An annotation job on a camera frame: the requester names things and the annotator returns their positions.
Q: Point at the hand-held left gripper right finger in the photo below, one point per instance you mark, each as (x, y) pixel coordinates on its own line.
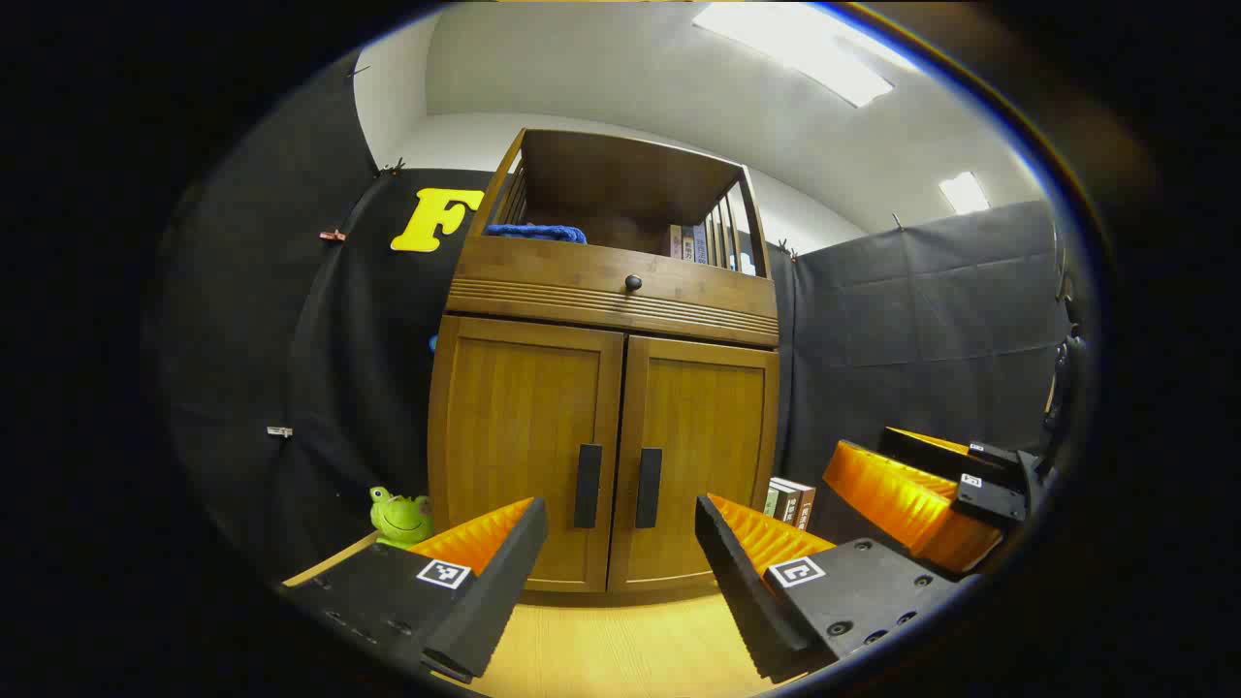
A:
(742, 591)

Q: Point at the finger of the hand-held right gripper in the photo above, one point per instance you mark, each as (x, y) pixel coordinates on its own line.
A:
(989, 460)
(892, 499)

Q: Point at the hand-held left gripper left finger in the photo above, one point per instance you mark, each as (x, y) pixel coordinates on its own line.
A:
(494, 591)

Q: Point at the wooden shoe cabinet door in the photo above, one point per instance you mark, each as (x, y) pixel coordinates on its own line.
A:
(504, 427)
(713, 436)

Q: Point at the wooden double-door shoe cabinet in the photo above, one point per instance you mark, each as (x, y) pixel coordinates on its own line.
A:
(601, 184)

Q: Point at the wooden cabinet drawer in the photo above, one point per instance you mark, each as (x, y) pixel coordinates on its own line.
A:
(543, 276)

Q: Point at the small green box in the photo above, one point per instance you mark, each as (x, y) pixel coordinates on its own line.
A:
(772, 501)

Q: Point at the green frog plush toy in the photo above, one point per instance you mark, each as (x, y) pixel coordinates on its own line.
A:
(399, 519)

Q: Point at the small ceiling light panel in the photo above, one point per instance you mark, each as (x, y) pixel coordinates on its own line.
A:
(964, 193)

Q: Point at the blue book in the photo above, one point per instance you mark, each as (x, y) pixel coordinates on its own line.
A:
(701, 246)

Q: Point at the black backdrop cloth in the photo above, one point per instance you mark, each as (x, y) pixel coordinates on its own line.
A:
(291, 339)

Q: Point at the grey book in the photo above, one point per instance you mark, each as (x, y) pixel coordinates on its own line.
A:
(688, 244)

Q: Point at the brown book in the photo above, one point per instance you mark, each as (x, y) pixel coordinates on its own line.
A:
(675, 242)

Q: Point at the large ceiling light panel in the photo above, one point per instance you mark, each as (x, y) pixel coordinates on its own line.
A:
(805, 53)

